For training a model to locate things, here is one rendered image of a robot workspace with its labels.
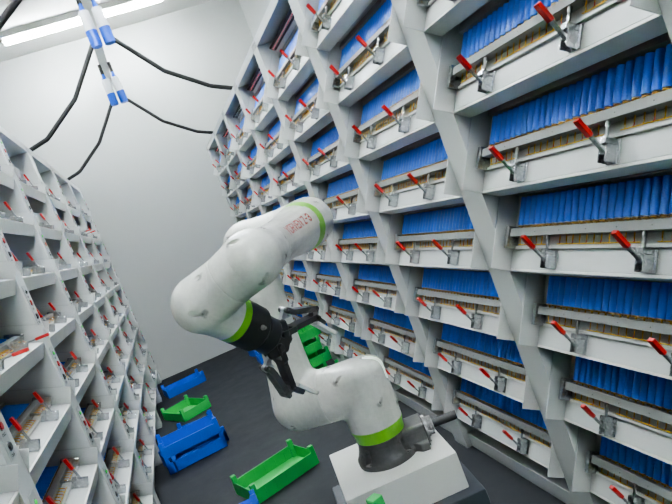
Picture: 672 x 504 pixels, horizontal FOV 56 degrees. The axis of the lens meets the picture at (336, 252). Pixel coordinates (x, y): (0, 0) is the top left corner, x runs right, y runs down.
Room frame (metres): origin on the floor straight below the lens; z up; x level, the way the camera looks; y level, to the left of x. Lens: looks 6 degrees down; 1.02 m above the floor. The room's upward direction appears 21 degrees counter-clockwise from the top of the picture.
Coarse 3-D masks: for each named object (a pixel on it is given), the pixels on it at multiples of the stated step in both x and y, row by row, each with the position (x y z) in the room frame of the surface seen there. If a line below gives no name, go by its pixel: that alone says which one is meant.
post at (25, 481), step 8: (0, 416) 1.21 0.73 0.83; (8, 432) 1.22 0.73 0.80; (0, 440) 1.16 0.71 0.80; (0, 448) 1.14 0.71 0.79; (16, 448) 1.22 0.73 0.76; (0, 456) 1.14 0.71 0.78; (8, 456) 1.16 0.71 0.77; (16, 456) 1.20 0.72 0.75; (0, 464) 1.13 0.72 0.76; (8, 464) 1.14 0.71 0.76; (24, 464) 1.22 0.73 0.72; (24, 472) 1.20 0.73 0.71; (24, 480) 1.19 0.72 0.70; (24, 488) 1.17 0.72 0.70; (32, 488) 1.21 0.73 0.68; (24, 496) 1.15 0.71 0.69
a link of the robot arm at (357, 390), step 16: (336, 368) 1.44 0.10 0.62; (352, 368) 1.41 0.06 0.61; (368, 368) 1.40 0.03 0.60; (384, 368) 1.44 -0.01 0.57; (320, 384) 1.42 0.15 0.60; (336, 384) 1.40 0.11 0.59; (352, 384) 1.39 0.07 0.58; (368, 384) 1.39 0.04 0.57; (384, 384) 1.41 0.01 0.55; (320, 400) 1.41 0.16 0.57; (336, 400) 1.40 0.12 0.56; (352, 400) 1.39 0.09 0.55; (368, 400) 1.38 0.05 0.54; (384, 400) 1.40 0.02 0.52; (336, 416) 1.42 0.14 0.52; (352, 416) 1.40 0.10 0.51; (368, 416) 1.39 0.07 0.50; (384, 416) 1.39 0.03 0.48; (400, 416) 1.42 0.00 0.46; (352, 432) 1.42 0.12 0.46; (368, 432) 1.39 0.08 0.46; (384, 432) 1.39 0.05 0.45
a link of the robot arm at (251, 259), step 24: (288, 216) 1.29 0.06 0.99; (312, 216) 1.37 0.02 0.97; (240, 240) 1.06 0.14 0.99; (264, 240) 1.07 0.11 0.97; (288, 240) 1.18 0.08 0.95; (312, 240) 1.34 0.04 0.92; (216, 264) 1.07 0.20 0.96; (240, 264) 1.05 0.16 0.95; (264, 264) 1.05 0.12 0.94; (240, 288) 1.07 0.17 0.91
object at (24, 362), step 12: (0, 336) 1.79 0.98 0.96; (12, 336) 1.78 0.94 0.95; (24, 336) 1.80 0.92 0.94; (36, 336) 1.81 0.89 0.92; (36, 348) 1.71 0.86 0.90; (12, 360) 1.50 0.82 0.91; (24, 360) 1.56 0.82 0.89; (36, 360) 1.70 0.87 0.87; (0, 372) 1.35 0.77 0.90; (12, 372) 1.43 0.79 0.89; (24, 372) 1.55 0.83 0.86; (0, 384) 1.32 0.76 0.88; (12, 384) 1.42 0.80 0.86
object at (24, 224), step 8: (8, 208) 2.30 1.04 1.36; (0, 216) 2.05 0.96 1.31; (8, 216) 2.47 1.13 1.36; (16, 216) 2.31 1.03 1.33; (24, 216) 2.48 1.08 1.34; (32, 216) 2.49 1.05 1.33; (0, 224) 1.96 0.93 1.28; (8, 224) 2.06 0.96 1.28; (16, 224) 2.18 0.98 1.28; (24, 224) 2.31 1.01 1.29; (32, 224) 2.49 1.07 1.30; (8, 232) 2.06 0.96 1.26; (16, 232) 2.17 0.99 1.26; (24, 232) 2.30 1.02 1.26; (32, 232) 2.44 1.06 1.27
